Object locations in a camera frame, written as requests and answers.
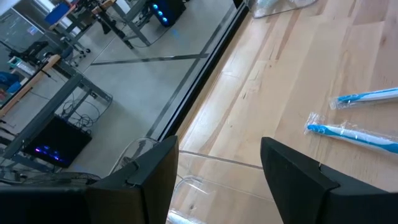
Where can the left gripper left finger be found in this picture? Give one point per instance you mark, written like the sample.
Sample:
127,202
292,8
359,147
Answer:
149,193

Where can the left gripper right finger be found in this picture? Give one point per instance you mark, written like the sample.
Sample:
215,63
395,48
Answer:
298,193

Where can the blue toothbrush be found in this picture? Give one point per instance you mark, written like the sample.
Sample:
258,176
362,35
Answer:
351,137
363,97

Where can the clear plastic bin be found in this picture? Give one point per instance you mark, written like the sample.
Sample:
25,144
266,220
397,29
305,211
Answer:
217,186
273,7

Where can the computer case purple lights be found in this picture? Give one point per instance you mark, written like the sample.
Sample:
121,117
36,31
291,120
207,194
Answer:
62,140

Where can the wooden table top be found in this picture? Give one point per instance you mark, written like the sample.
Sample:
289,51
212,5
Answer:
37,77

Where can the computer tower blue lights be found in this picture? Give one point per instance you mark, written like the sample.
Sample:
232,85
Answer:
171,9

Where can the blue plastic crate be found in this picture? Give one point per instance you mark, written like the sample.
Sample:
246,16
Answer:
57,14

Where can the grey metal table frame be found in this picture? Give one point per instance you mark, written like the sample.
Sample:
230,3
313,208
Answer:
49,112

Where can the grey metal desk frame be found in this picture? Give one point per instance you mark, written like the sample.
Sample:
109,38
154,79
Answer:
133,28

